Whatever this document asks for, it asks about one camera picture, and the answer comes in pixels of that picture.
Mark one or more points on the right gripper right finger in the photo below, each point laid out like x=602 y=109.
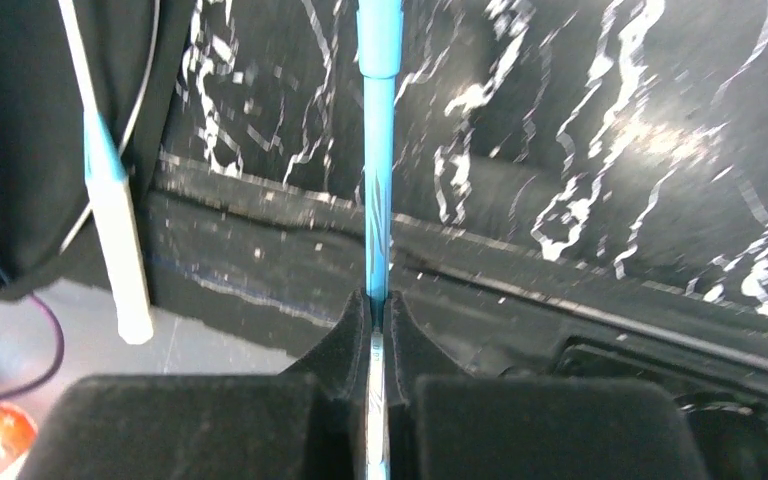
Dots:
x=447 y=424

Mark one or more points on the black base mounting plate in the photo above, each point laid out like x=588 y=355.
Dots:
x=276 y=267

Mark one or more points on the blue racket cover bag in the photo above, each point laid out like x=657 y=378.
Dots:
x=134 y=49

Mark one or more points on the blue badminton racket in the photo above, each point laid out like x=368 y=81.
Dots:
x=379 y=29
x=110 y=200

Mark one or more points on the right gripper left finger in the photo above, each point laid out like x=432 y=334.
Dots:
x=303 y=423

